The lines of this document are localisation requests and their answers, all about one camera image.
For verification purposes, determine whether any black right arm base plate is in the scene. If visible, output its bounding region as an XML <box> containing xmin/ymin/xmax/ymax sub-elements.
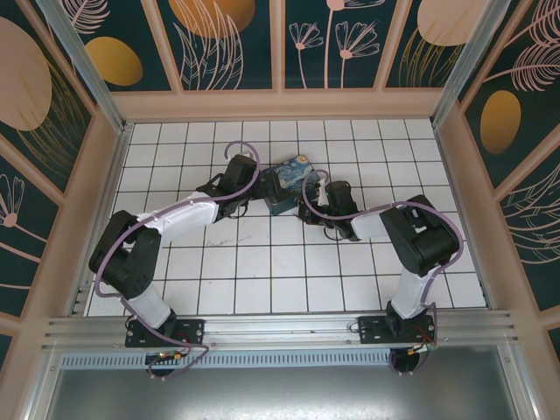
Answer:
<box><xmin>356</xmin><ymin>312</ymin><xmax>438</xmax><ymax>349</ymax></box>

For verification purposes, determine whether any blue starry night print box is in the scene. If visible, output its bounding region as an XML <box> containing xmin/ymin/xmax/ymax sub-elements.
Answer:
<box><xmin>261</xmin><ymin>153</ymin><xmax>317</xmax><ymax>217</ymax></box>

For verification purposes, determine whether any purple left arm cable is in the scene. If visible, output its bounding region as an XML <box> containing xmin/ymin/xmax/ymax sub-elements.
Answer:
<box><xmin>93</xmin><ymin>140</ymin><xmax>263</xmax><ymax>382</ymax></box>

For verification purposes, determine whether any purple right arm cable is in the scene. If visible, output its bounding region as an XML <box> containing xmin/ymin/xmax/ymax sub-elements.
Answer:
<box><xmin>302</xmin><ymin>169</ymin><xmax>465</xmax><ymax>378</ymax></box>

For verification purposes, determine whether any aluminium side rail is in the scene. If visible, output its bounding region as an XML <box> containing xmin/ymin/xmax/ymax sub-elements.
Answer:
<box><xmin>68</xmin><ymin>125</ymin><xmax>133</xmax><ymax>317</ymax></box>

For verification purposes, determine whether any slotted grey cable duct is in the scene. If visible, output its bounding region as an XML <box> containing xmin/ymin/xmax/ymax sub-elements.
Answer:
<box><xmin>59</xmin><ymin>349</ymin><xmax>518</xmax><ymax>371</ymax></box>

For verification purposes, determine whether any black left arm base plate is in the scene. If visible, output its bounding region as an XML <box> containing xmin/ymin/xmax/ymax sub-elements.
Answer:
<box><xmin>124</xmin><ymin>315</ymin><xmax>207</xmax><ymax>349</ymax></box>

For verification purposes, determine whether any aluminium frame post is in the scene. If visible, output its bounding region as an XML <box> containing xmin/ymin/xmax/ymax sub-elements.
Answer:
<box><xmin>37</xmin><ymin>0</ymin><xmax>133</xmax><ymax>133</ymax></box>
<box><xmin>430</xmin><ymin>0</ymin><xmax>533</xmax><ymax>129</ymax></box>

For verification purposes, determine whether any aluminium mounting rail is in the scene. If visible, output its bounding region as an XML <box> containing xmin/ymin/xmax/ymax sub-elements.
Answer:
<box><xmin>41</xmin><ymin>308</ymin><xmax>522</xmax><ymax>352</ymax></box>

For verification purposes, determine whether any grey metal sheet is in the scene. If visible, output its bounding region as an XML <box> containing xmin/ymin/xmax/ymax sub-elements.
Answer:
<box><xmin>24</xmin><ymin>366</ymin><xmax>540</xmax><ymax>420</ymax></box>

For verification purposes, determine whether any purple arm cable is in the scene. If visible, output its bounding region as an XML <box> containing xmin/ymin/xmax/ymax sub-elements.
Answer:
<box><xmin>302</xmin><ymin>169</ymin><xmax>465</xmax><ymax>378</ymax></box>
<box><xmin>93</xmin><ymin>140</ymin><xmax>263</xmax><ymax>382</ymax></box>

